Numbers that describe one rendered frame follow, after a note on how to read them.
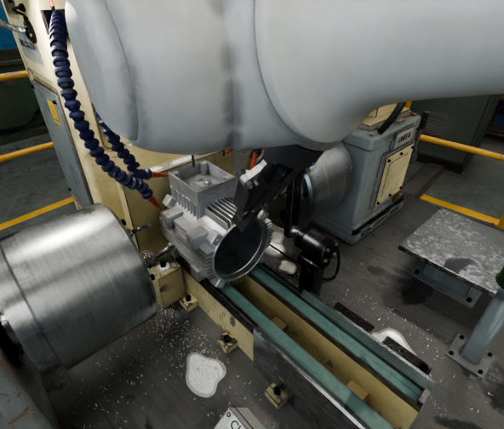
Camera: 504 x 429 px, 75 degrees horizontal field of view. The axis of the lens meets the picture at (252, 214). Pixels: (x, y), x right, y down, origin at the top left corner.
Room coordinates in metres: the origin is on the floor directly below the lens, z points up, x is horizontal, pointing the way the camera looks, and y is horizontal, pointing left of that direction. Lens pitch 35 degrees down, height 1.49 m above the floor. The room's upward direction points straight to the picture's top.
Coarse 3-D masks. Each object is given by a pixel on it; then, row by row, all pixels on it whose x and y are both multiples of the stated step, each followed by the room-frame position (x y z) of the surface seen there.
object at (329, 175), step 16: (320, 160) 0.75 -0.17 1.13; (336, 160) 0.78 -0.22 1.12; (304, 176) 0.70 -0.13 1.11; (320, 176) 0.72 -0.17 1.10; (336, 176) 0.75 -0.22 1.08; (352, 176) 0.82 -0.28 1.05; (304, 192) 0.69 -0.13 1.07; (320, 192) 0.70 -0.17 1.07; (336, 192) 0.75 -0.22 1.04; (272, 208) 0.77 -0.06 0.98; (304, 208) 0.69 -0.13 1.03; (320, 208) 0.71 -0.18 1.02; (304, 224) 0.70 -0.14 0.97
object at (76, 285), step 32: (64, 224) 0.44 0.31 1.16; (96, 224) 0.44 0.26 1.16; (0, 256) 0.37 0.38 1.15; (32, 256) 0.37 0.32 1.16; (64, 256) 0.37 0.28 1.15; (96, 256) 0.39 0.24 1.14; (128, 256) 0.40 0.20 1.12; (0, 288) 0.32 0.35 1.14; (32, 288) 0.32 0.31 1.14; (64, 288) 0.34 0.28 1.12; (96, 288) 0.35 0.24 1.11; (128, 288) 0.37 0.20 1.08; (0, 320) 0.32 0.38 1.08; (32, 320) 0.30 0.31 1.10; (64, 320) 0.31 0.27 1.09; (96, 320) 0.33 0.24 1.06; (128, 320) 0.36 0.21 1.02; (32, 352) 0.28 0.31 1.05; (64, 352) 0.29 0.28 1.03
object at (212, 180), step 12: (180, 168) 0.68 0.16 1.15; (192, 168) 0.70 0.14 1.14; (204, 168) 0.70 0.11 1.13; (216, 168) 0.69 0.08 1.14; (180, 180) 0.62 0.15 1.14; (192, 180) 0.65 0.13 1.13; (204, 180) 0.64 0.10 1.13; (216, 180) 0.68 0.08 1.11; (228, 180) 0.63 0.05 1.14; (180, 192) 0.63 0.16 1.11; (192, 192) 0.59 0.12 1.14; (204, 192) 0.58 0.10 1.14; (216, 192) 0.60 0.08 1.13; (228, 192) 0.62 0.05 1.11; (180, 204) 0.63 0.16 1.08; (192, 204) 0.59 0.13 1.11; (204, 204) 0.58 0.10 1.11
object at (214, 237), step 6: (168, 198) 0.64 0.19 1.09; (174, 198) 0.64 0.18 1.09; (168, 204) 0.63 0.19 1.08; (174, 204) 0.64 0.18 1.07; (258, 216) 0.58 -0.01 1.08; (264, 216) 0.59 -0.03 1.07; (210, 234) 0.51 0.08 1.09; (216, 234) 0.50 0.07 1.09; (210, 240) 0.50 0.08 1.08; (216, 240) 0.51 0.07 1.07; (264, 258) 0.59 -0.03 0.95; (210, 282) 0.51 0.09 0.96; (216, 282) 0.50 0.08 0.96; (222, 282) 0.51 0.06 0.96
